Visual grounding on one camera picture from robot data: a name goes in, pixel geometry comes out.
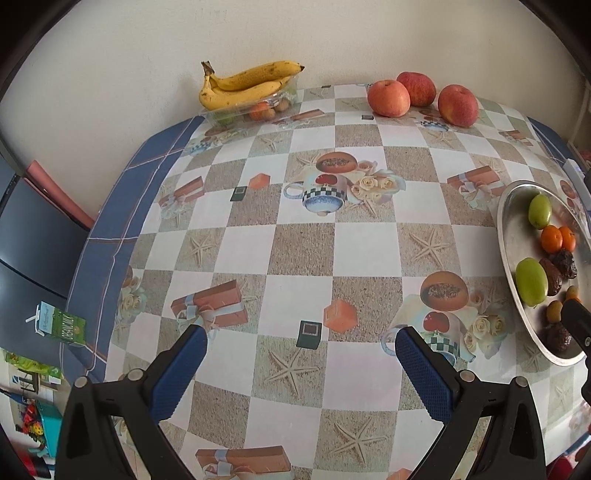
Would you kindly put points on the red apple middle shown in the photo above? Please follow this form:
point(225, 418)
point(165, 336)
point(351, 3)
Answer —
point(421, 88)

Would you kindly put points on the yellow banana bunch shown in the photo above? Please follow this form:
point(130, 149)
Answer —
point(252, 85)

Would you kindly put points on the wrinkled date front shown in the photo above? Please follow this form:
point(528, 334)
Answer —
point(557, 338)

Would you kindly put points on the green drink carton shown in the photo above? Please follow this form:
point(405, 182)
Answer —
point(58, 324)

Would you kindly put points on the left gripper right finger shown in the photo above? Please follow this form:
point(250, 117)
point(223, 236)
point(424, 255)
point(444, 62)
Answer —
point(513, 445)

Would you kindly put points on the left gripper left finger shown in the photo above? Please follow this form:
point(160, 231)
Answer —
point(88, 446)

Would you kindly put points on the red apple right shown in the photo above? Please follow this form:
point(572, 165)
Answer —
point(458, 106)

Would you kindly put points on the red apple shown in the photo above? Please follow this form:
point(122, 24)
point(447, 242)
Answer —
point(458, 106)
point(421, 88)

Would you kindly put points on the steel round basin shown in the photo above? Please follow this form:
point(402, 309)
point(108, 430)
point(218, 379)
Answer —
point(518, 239)

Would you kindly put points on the checkered printed tablecloth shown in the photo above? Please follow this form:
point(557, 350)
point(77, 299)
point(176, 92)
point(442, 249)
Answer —
point(330, 228)

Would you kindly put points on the small brown longan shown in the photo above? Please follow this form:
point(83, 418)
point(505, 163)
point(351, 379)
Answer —
point(553, 312)

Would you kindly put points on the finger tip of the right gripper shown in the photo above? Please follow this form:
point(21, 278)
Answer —
point(577, 321)

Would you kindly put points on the dark red date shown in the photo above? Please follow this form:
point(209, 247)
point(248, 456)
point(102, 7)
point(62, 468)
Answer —
point(564, 262)

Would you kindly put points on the pinkish apple left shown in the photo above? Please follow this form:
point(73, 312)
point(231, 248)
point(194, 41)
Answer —
point(389, 98)

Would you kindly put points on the green jujube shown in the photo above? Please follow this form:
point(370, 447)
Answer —
point(531, 282)
point(540, 211)

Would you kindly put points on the dark date in basin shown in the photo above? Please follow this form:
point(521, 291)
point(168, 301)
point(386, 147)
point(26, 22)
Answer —
point(554, 277)

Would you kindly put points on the small orange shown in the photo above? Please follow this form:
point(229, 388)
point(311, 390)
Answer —
point(551, 239)
point(568, 239)

